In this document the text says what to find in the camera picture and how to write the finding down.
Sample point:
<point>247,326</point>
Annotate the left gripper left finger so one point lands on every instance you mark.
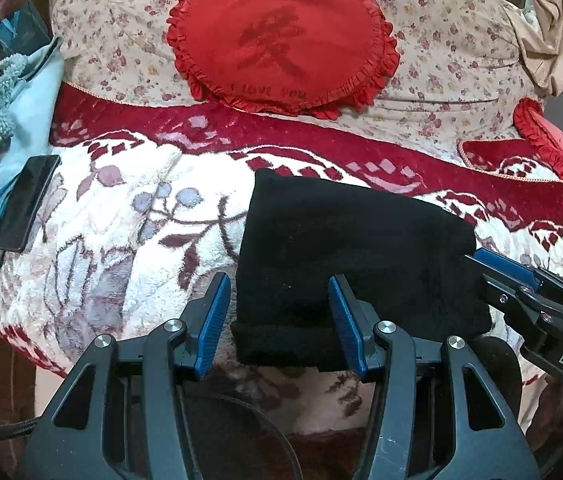
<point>123,393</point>

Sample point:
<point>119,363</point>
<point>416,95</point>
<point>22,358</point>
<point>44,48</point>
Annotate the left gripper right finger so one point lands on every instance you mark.
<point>384,354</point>

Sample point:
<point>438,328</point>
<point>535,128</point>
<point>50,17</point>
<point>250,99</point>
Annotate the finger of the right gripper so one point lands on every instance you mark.
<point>506,264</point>

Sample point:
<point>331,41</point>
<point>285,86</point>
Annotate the black pants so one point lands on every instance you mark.
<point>405,257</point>

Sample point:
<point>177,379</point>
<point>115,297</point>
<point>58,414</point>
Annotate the floral quilt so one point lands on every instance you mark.
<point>420,73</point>

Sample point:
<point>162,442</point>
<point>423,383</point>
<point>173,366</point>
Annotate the red white plush blanket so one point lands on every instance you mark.
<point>149,202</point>

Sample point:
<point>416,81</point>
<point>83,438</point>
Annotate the beige curtain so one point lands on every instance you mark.
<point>538,25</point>

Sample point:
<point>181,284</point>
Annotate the black smartphone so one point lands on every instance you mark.
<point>24,201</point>

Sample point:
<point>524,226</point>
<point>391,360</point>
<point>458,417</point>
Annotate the red heart pillow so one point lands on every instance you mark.
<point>287,57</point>

